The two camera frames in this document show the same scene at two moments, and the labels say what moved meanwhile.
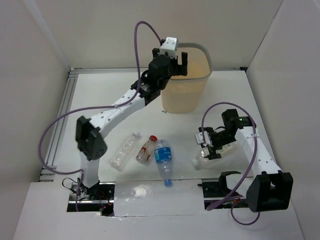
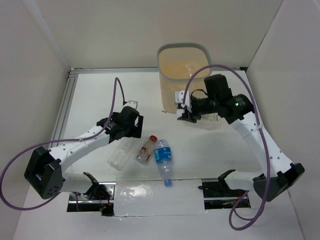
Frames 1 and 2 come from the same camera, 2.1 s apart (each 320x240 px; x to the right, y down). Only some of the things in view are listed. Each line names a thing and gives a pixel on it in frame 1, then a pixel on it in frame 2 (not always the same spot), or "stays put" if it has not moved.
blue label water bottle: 163,155 stays put
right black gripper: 213,154 → 191,117
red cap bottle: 143,155 stays put
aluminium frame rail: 62,108 stays put
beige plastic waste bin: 183,94 stays put
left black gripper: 173,64 → 138,126
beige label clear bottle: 231,156 → 212,117
